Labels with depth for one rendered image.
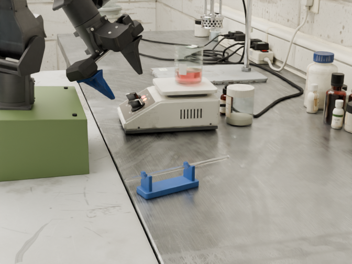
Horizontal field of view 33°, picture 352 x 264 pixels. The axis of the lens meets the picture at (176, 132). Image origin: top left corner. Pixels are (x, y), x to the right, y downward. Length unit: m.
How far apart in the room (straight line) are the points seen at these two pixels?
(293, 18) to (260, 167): 0.93
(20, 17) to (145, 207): 0.37
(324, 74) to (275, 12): 0.67
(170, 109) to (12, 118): 0.36
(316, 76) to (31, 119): 0.70
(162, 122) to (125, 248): 0.47
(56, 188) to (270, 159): 0.39
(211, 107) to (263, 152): 0.16
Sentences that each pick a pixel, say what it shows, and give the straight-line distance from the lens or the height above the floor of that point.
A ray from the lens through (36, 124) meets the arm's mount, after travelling 0.98.
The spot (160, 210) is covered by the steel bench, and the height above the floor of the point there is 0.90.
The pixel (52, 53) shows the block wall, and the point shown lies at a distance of 3.70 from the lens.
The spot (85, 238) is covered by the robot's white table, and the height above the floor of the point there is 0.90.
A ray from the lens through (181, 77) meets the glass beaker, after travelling 1.24.
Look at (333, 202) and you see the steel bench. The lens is 0.95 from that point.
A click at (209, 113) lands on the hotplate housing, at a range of 1.23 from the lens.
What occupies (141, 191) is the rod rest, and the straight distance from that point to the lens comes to 0.93.
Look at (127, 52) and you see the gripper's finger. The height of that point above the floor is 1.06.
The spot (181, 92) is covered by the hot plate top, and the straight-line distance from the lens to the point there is 1.21.
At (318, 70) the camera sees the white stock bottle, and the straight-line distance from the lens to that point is 1.41.
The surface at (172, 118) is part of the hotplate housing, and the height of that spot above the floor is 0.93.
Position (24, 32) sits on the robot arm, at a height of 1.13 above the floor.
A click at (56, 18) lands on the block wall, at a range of 3.66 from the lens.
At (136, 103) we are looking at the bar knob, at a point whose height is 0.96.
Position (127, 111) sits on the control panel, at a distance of 1.25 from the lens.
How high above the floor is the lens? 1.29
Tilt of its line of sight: 18 degrees down
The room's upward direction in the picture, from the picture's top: 1 degrees clockwise
